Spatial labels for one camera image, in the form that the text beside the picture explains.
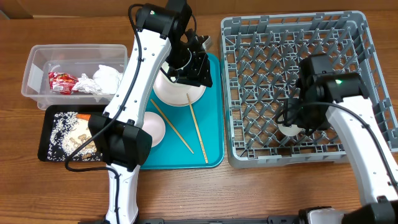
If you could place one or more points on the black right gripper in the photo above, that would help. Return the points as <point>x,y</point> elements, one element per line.
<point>293,119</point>

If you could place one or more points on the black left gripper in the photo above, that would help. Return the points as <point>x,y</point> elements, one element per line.
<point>196,76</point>

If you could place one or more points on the cream plastic cup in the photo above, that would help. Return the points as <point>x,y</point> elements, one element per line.
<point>292,130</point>

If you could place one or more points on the wooden chopstick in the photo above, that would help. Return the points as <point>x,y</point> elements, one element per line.
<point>197,129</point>
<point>171,125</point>

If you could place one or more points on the white tissue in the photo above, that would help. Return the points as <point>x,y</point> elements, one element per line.
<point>108,79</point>

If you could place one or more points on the orange carrot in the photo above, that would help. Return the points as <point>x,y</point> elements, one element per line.
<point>83,116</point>

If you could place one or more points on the red snack wrapper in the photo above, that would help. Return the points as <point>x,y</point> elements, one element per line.
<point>62,82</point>

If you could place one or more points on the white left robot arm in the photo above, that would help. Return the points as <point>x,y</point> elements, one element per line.
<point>161,36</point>

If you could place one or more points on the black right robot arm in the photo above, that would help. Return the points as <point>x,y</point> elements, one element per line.
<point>342,102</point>

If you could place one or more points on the grey dishwasher rack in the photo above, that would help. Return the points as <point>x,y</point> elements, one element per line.
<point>276,68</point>

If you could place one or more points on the clear plastic waste bin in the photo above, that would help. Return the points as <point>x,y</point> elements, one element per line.
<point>73,59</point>

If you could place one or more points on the black waste tray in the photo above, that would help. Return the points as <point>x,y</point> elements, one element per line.
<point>50,112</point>

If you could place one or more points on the white round plate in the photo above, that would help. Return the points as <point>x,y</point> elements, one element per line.
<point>175,94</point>

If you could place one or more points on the teal plastic tray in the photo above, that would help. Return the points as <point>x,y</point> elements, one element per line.
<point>171,153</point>

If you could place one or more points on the pile of peanuts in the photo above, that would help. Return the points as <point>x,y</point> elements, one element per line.
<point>76,141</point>

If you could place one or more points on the white rice pile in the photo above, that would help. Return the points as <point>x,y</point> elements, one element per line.
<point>68,132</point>

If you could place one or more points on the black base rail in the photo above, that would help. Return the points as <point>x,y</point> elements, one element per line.
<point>278,219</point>

